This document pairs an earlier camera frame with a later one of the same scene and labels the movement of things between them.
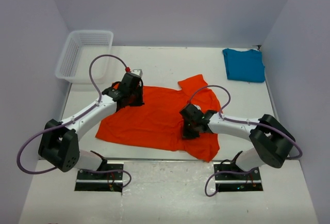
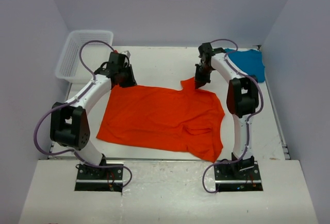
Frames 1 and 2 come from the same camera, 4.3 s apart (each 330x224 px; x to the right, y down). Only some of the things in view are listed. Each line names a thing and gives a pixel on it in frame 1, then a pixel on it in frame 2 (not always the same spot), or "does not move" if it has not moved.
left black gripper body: [136, 99] -> [126, 79]
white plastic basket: [80, 46] does not move
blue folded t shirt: [246, 65] does not move
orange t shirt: [159, 123] does not move
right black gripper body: [189, 130] -> [203, 74]
